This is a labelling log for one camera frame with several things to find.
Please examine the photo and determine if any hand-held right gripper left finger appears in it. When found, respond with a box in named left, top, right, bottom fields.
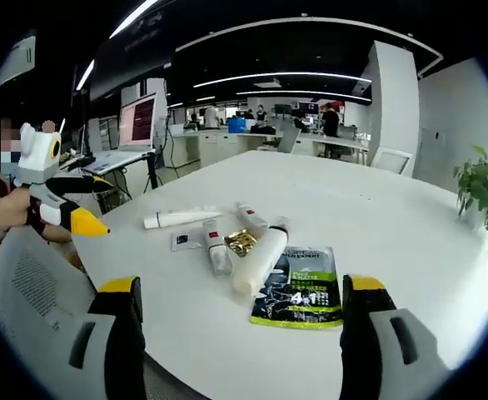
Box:
left=50, top=275, right=147, bottom=400

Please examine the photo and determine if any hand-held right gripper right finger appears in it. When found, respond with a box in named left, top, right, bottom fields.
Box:
left=338, top=273, right=453, bottom=400

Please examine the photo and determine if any black green skincare packet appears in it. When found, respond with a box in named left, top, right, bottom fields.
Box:
left=250, top=245, right=345, bottom=331

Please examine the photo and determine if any white skincare tube black cap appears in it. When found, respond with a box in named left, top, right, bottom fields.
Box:
left=143, top=210, right=222, bottom=229

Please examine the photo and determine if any clear skincare bottle red label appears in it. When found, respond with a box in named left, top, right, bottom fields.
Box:
left=202, top=221, right=233, bottom=277
left=234, top=201, right=269, bottom=236

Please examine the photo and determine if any large white skincare tube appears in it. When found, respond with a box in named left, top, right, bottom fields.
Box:
left=232, top=217, right=291, bottom=298

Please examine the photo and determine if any gold foil skincare sachet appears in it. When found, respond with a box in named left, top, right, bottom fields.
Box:
left=222, top=230, right=261, bottom=259

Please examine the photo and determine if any blue storage box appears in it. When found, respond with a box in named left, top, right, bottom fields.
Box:
left=227, top=117, right=256, bottom=134

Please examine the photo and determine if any person's left hand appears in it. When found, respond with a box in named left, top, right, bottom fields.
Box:
left=0, top=187, right=41, bottom=229

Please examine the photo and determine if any laptop stand table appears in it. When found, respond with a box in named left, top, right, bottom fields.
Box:
left=79, top=150, right=162, bottom=205

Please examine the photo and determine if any open white laptop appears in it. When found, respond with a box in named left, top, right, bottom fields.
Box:
left=82, top=92, right=158, bottom=176

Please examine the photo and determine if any grey mesh office chair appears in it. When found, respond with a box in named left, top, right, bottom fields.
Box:
left=0, top=227, right=203, bottom=400

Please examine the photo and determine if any white card black square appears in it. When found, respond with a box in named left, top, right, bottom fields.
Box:
left=171, top=231, right=206, bottom=253

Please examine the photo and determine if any white framed board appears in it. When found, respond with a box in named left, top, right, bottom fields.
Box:
left=371, top=147, right=414, bottom=176

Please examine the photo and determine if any green potted plant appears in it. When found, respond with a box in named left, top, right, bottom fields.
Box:
left=453, top=145, right=488, bottom=233

